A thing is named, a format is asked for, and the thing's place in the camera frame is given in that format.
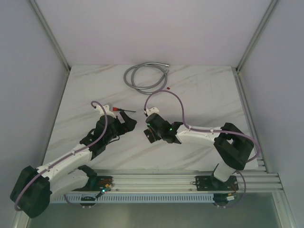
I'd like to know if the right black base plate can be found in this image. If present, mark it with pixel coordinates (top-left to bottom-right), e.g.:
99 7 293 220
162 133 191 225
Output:
193 175 239 191

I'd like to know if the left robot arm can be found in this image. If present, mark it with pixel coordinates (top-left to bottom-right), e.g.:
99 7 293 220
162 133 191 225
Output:
10 111 137 218

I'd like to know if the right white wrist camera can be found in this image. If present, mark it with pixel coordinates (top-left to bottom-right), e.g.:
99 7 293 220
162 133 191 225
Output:
144 107 160 117

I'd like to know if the black fuse box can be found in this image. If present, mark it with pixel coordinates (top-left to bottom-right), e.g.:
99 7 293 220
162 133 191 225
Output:
143 128 161 143

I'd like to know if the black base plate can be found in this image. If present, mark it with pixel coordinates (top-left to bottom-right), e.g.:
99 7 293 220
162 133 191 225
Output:
193 175 239 191
78 176 113 191

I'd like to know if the red handled screwdriver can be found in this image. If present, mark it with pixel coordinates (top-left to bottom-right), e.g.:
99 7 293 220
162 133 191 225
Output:
112 107 135 113

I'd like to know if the aluminium mounting rail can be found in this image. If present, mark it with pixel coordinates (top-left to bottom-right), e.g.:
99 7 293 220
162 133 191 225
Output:
96 170 284 193

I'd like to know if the grey coiled hose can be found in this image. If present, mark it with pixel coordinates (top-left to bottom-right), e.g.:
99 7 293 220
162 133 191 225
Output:
123 62 171 95

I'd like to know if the slotted cable duct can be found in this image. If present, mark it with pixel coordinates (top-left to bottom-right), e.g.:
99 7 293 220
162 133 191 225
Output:
53 192 217 204

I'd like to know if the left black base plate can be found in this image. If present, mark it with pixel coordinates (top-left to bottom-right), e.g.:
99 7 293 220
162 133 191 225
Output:
78 176 113 191

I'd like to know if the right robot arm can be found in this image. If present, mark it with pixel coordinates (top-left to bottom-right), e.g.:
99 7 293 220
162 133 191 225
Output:
144 113 254 190

